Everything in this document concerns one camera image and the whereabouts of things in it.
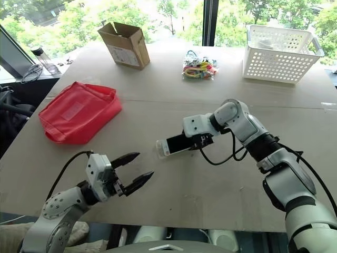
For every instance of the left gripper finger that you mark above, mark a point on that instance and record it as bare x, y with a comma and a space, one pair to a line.
125, 158
138, 182

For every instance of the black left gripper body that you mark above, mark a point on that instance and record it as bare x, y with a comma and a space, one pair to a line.
117, 184

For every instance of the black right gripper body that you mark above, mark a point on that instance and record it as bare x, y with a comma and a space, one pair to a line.
204, 141

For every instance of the white smartphone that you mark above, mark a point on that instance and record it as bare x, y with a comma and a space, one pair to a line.
173, 146

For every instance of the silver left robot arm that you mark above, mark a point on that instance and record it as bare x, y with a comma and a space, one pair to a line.
58, 210

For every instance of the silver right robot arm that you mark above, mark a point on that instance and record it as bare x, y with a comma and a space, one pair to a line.
245, 124

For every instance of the white round foot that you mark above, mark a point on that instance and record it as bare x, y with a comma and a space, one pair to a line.
221, 237
148, 234

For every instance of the beige cloth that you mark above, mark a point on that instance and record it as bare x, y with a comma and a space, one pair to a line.
79, 232

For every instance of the red fabric bag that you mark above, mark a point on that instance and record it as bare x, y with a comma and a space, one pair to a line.
79, 113

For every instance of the bag of colourful bands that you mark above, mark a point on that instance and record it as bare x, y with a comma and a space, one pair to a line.
198, 69

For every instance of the grey robot torso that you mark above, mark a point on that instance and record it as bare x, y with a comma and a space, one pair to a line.
171, 246

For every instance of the open brown cardboard box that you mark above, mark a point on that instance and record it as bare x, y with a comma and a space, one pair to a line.
126, 50

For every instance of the white perforated plastic basket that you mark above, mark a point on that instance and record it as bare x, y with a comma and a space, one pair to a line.
276, 62

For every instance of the small black clips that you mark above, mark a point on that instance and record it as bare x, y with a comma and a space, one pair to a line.
68, 61

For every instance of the dark chair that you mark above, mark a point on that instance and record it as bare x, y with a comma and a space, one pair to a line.
13, 110

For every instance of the clear bottle with black lid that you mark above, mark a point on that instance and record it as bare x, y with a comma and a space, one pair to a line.
44, 62

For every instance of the dark slanted window beam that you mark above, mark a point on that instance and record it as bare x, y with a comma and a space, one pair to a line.
13, 52

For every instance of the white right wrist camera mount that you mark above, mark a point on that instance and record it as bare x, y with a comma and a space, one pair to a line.
196, 124

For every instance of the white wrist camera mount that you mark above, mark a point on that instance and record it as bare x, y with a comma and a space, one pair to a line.
196, 124
97, 171

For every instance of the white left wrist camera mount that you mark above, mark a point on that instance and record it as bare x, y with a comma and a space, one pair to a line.
97, 171

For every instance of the dark window frame post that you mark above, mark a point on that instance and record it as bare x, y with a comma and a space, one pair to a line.
209, 23

